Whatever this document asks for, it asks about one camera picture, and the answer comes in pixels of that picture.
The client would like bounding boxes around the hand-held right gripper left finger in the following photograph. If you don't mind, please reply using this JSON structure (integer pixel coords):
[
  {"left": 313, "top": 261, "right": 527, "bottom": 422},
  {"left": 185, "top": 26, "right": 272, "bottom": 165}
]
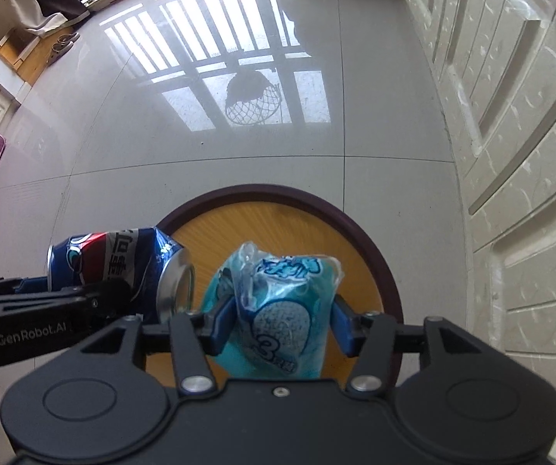
[{"left": 81, "top": 296, "right": 236, "bottom": 395}]

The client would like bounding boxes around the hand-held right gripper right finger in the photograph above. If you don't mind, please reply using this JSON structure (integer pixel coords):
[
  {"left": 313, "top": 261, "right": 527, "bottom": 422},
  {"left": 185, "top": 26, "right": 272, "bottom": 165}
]
[{"left": 331, "top": 295, "right": 477, "bottom": 394}]

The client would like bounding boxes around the crushed blue soda can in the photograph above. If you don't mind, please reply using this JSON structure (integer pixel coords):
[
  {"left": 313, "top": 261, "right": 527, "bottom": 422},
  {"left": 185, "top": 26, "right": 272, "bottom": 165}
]
[{"left": 46, "top": 227, "right": 196, "bottom": 325}]

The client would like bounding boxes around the blue plastic wrapper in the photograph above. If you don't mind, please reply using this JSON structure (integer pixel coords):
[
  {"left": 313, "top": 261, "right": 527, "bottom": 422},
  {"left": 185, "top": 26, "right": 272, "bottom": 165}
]
[{"left": 201, "top": 241, "right": 345, "bottom": 381}]

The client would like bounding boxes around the wooden step platform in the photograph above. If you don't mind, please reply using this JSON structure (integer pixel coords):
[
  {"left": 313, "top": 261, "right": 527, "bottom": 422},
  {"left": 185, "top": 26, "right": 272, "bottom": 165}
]
[{"left": 0, "top": 24, "right": 65, "bottom": 89}]

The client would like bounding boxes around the white panelled wardrobe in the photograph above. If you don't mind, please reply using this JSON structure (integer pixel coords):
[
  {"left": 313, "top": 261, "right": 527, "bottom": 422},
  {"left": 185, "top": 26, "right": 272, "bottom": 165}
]
[{"left": 384, "top": 0, "right": 556, "bottom": 465}]

